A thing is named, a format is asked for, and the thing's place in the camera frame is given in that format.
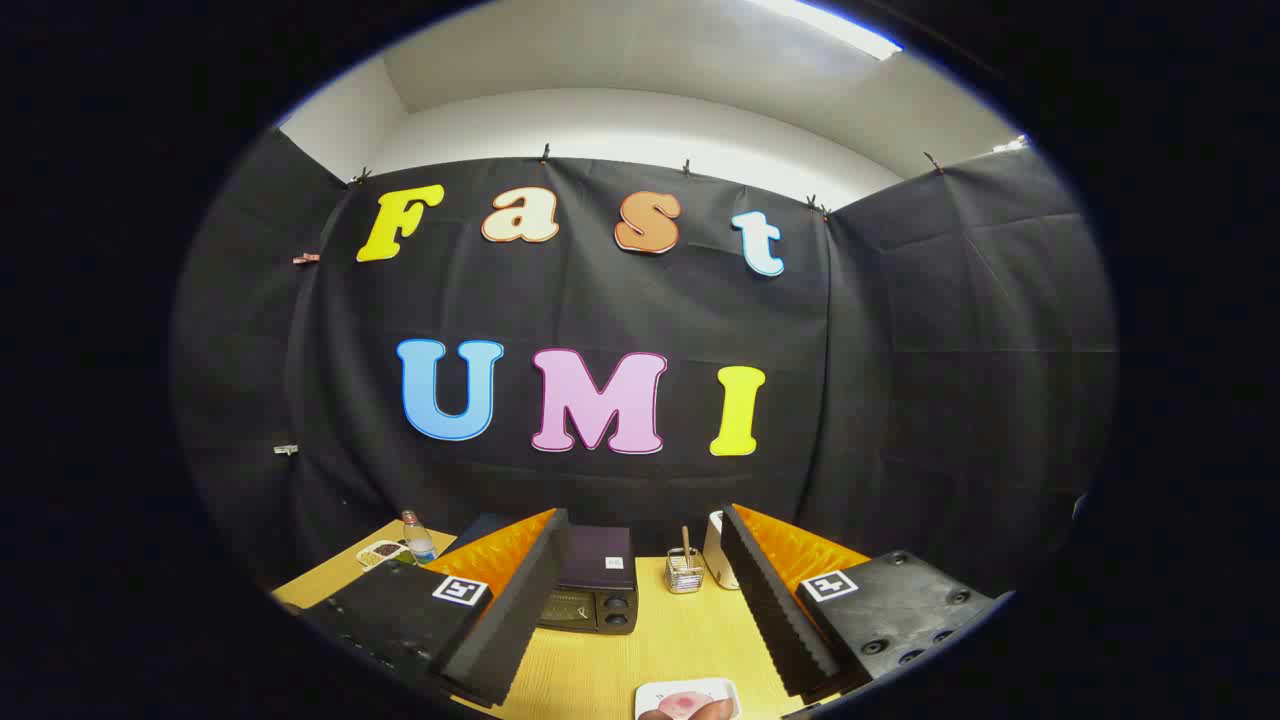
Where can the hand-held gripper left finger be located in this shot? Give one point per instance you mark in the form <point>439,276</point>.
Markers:
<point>525,610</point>

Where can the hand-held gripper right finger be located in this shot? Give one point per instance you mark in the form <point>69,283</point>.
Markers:
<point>775,610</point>

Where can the black toaster oven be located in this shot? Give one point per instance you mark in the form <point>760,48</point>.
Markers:
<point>600,560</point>

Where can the round pink meat slice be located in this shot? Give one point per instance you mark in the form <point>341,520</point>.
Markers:
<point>680,706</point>

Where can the white square plate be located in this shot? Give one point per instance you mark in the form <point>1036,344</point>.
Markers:
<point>665,692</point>

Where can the white pop-up toaster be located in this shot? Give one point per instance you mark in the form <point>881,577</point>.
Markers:
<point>716,555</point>

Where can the clear plastic water bottle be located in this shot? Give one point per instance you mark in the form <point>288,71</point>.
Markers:
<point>418,540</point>

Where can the white divided snack dish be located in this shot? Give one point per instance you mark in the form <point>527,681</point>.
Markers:
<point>380,552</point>

